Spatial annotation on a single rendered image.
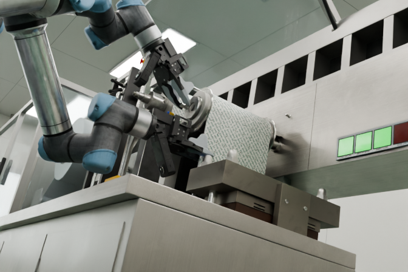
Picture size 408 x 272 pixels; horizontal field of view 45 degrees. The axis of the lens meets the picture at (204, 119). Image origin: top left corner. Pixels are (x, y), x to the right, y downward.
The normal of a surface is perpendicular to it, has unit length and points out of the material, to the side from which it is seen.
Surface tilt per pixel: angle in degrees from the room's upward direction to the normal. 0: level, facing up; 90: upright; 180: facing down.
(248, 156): 90
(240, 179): 90
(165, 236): 90
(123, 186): 90
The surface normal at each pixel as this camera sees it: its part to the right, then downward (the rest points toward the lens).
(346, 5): -0.18, 0.90
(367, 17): -0.81, -0.36
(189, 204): 0.56, -0.24
